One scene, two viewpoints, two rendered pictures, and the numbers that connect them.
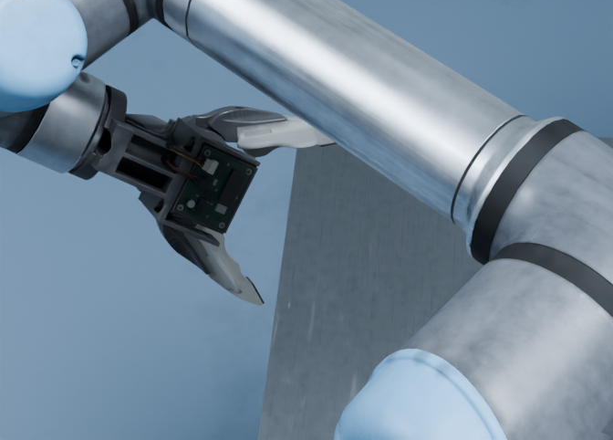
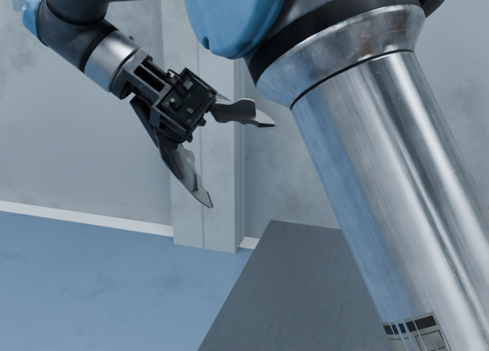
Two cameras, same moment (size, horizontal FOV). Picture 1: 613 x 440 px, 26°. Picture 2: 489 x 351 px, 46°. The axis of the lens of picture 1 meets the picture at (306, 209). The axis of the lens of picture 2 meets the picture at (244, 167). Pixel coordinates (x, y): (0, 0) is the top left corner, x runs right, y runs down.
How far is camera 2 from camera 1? 0.64 m
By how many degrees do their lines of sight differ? 35
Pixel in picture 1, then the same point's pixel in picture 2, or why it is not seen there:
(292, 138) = (241, 102)
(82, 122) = (122, 49)
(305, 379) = (241, 317)
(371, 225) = (299, 261)
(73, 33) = not seen: outside the picture
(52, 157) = (102, 67)
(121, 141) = (140, 57)
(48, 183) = not seen: outside the picture
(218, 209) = (188, 109)
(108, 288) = not seen: outside the picture
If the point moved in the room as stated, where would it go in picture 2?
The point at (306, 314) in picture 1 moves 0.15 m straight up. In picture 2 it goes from (250, 290) to (251, 204)
